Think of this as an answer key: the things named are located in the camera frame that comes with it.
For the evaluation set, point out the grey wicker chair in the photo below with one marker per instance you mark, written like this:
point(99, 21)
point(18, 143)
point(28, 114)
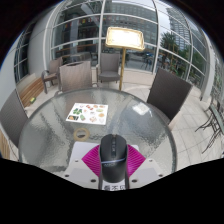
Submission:
point(53, 68)
point(109, 66)
point(12, 116)
point(76, 77)

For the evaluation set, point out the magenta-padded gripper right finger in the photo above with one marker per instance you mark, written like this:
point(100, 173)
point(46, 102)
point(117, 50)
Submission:
point(145, 170)

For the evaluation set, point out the dark grey computer mouse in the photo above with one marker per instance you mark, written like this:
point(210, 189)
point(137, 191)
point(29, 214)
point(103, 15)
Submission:
point(113, 156)

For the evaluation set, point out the gold menu stand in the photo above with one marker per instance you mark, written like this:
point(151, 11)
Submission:
point(125, 38)

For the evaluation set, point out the picture menu card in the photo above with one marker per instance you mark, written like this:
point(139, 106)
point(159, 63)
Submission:
point(87, 113)

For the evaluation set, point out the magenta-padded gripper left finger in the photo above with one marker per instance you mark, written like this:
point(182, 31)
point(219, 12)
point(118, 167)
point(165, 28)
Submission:
point(80, 171)

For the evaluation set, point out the wooden slat bench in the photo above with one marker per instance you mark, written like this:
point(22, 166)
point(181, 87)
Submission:
point(4, 145)
point(31, 90)

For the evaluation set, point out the white mouse pad, black print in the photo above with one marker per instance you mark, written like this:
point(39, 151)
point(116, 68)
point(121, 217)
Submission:
point(83, 149)

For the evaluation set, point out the dark wicker chair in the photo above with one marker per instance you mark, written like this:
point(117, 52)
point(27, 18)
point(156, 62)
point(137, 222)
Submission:
point(168, 95)

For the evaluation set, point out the black metal outdoor furniture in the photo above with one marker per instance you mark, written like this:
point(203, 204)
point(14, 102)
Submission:
point(215, 123)

